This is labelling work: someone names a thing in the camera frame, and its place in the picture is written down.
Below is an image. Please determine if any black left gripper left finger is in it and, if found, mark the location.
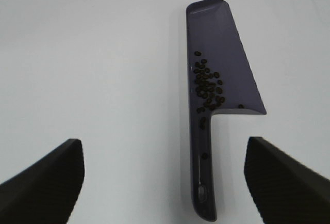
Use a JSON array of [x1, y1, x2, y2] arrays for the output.
[[1, 139, 85, 223]]

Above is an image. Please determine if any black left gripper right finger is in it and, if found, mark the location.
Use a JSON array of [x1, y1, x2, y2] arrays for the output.
[[244, 137, 329, 223]]

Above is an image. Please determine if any pile of coffee beans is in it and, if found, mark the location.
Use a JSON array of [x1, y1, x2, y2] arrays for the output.
[[188, 50, 247, 165]]

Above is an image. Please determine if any purple plastic dustpan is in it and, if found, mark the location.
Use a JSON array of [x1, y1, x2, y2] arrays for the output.
[[186, 0, 266, 222]]

